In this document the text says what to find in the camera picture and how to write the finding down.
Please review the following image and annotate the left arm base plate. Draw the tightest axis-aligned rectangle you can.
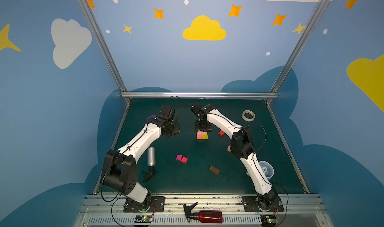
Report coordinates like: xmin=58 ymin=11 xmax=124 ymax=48
xmin=123 ymin=196 xmax=165 ymax=213

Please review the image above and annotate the left controller board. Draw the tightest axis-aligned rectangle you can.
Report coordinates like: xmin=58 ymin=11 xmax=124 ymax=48
xmin=135 ymin=216 xmax=154 ymax=224

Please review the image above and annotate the right controller board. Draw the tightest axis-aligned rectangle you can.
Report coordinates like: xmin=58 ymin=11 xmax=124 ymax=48
xmin=260 ymin=215 xmax=278 ymax=227

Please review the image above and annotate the aluminium frame rail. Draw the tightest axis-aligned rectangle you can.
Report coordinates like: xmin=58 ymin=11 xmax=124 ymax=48
xmin=121 ymin=92 xmax=278 ymax=99

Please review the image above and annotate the controller board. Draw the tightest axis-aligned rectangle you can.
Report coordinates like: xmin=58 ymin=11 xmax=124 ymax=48
xmin=135 ymin=216 xmax=154 ymax=224
xmin=260 ymin=215 xmax=278 ymax=227

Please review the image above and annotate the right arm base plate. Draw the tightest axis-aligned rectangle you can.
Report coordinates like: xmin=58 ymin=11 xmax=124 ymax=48
xmin=241 ymin=196 xmax=285 ymax=212

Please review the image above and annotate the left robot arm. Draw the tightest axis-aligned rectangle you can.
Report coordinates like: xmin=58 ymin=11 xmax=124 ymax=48
xmin=101 ymin=117 xmax=180 ymax=211

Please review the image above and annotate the aluminium corner post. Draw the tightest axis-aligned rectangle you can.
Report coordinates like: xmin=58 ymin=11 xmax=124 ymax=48
xmin=77 ymin=0 xmax=127 ymax=93
xmin=270 ymin=0 xmax=331 ymax=98

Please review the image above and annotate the red spray bottle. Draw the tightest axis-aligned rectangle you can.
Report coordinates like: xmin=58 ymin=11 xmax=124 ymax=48
xmin=183 ymin=202 xmax=223 ymax=224

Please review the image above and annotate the light blue mug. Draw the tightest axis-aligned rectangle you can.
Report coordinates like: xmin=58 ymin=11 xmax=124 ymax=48
xmin=243 ymin=159 xmax=275 ymax=182

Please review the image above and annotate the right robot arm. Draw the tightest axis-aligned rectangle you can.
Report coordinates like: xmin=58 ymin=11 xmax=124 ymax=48
xmin=191 ymin=103 xmax=284 ymax=212

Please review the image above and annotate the brown wood block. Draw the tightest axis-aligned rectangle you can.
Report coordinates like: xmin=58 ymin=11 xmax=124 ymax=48
xmin=209 ymin=165 xmax=220 ymax=175

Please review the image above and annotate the white tape roll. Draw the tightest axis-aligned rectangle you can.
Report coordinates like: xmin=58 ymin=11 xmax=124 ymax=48
xmin=242 ymin=110 xmax=256 ymax=122

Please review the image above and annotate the aluminium corner post left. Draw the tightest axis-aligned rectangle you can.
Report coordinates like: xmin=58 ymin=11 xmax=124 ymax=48
xmin=77 ymin=0 xmax=127 ymax=93

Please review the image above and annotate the silver metal can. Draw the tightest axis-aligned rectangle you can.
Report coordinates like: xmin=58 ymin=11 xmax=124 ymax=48
xmin=147 ymin=147 xmax=156 ymax=167

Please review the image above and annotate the aluminium corner post right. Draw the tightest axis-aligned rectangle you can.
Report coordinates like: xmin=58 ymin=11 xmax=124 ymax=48
xmin=270 ymin=0 xmax=331 ymax=98

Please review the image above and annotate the black spray nozzle on table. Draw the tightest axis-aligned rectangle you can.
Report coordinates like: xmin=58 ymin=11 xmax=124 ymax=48
xmin=142 ymin=166 xmax=156 ymax=183

